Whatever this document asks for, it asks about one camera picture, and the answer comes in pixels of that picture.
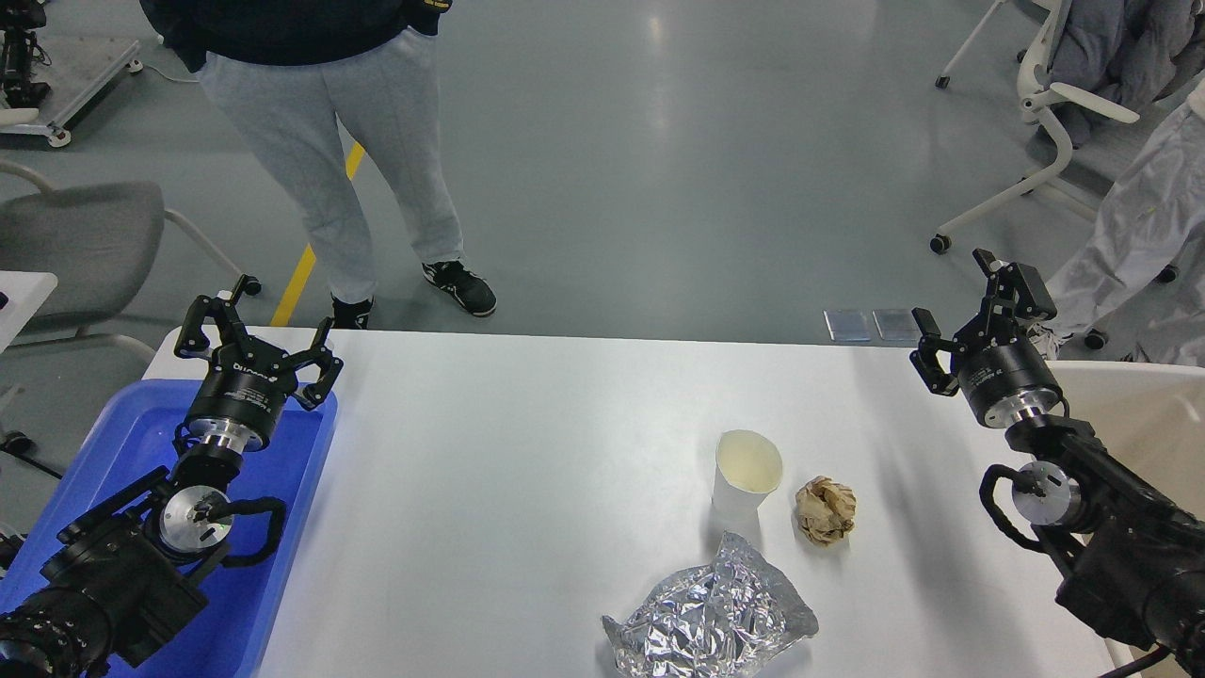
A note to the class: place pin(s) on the silver floor plate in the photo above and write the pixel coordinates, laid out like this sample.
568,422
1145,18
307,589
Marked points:
847,326
896,326

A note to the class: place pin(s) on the crumpled brown paper ball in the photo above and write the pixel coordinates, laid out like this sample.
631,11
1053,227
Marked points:
825,511

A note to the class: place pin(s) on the white side table corner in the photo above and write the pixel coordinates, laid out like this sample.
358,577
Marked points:
25,292

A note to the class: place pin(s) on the standing person grey trousers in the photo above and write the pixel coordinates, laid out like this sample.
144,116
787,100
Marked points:
292,76

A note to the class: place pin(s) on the beige plastic bin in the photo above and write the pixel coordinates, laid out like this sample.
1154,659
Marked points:
1149,416

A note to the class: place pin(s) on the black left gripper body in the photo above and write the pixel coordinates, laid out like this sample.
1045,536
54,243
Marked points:
244,393

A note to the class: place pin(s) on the white paper cup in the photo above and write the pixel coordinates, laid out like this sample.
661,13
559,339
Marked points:
748,467

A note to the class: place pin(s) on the left silver floor plate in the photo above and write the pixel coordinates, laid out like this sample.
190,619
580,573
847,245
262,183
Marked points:
847,326

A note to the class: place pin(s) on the wheeled equipment base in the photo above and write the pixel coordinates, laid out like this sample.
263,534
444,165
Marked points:
47,81

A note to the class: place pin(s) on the crumpled silver foil bag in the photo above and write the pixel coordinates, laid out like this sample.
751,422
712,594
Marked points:
728,618

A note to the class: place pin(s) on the white office chair right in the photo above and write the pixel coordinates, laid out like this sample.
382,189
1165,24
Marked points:
1081,139

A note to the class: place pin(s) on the person in white suit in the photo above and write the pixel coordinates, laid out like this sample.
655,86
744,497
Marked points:
1152,213

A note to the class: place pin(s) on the grey office chair left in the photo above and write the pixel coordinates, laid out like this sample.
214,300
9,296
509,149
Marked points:
99,240

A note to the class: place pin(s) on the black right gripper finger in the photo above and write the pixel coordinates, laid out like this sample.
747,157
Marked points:
926,360
1015,296

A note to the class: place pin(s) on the right silver floor plate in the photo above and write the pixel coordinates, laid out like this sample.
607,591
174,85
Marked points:
896,326

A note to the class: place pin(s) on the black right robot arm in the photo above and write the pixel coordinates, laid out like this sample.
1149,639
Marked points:
1130,559

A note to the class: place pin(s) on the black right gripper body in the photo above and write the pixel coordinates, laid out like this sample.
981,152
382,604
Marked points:
1001,373

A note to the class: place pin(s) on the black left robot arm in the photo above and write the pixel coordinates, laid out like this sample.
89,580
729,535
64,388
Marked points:
127,578

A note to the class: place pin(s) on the grey jacket on chair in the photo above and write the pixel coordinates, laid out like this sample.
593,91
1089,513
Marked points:
1133,53

